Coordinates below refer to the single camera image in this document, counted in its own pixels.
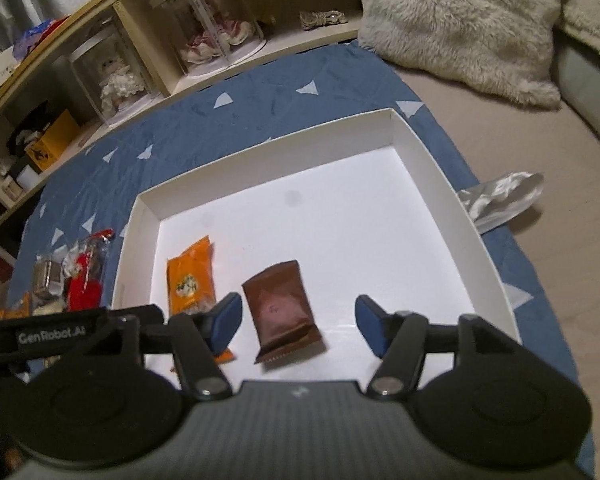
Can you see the fluffy white pillow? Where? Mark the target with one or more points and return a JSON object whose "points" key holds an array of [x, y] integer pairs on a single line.
{"points": [[460, 25]]}

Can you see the clear case with white doll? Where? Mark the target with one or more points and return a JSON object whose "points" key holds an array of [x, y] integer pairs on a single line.
{"points": [[115, 80]]}

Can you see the blue triangle print blanket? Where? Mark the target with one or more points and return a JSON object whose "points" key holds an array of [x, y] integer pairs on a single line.
{"points": [[280, 90]]}

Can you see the crumpled silver foil wrapper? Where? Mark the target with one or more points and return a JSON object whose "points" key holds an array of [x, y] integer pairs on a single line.
{"points": [[500, 200]]}

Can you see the brown snack packet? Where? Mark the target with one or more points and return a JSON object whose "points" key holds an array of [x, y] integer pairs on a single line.
{"points": [[280, 310]]}

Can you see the grey cushion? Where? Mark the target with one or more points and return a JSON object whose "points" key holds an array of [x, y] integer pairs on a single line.
{"points": [[590, 90]]}

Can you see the small silver snack packet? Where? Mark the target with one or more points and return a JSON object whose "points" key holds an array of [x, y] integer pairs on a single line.
{"points": [[47, 280]]}

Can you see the white cardboard box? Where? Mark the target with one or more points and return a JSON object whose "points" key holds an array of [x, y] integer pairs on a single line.
{"points": [[330, 220]]}

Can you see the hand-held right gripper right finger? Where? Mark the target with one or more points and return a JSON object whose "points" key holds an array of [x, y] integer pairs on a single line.
{"points": [[372, 325]]}

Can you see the blue and red bag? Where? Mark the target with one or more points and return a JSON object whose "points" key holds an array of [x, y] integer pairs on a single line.
{"points": [[37, 37]]}

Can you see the yellow box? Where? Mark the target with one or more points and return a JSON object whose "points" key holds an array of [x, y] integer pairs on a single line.
{"points": [[55, 142]]}

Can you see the small beige ornament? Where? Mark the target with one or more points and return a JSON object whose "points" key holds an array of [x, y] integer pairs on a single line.
{"points": [[324, 19]]}

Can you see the black round object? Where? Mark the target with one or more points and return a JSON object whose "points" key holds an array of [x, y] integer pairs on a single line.
{"points": [[27, 127]]}

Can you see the cream wooden shelf unit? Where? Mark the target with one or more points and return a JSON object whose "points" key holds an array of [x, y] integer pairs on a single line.
{"points": [[145, 55]]}

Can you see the clear case with pink doll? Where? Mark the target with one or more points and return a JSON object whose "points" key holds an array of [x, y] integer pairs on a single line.
{"points": [[210, 25]]}

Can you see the red and clear snack packet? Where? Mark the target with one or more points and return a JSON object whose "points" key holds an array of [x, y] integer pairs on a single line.
{"points": [[85, 285]]}

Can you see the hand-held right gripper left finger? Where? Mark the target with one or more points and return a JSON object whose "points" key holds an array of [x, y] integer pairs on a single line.
{"points": [[226, 319]]}

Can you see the orange picture snack packet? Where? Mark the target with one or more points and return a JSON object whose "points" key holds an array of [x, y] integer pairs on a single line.
{"points": [[190, 280]]}

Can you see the small white container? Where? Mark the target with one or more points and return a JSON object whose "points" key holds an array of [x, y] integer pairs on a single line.
{"points": [[27, 176]]}

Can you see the orange and clear snack packet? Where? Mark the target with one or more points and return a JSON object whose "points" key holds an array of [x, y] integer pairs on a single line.
{"points": [[12, 310]]}

